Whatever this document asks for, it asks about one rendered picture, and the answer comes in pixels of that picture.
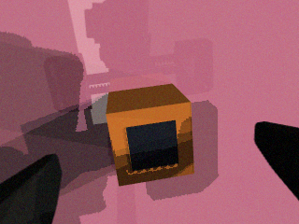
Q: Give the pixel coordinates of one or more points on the orange block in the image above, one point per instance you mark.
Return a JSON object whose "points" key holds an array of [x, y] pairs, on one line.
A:
{"points": [[150, 131]]}

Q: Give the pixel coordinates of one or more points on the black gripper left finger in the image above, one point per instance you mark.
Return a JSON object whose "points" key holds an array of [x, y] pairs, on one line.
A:
{"points": [[31, 195]]}

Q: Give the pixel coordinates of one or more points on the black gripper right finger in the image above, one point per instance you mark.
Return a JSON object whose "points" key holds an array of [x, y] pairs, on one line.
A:
{"points": [[279, 144]]}

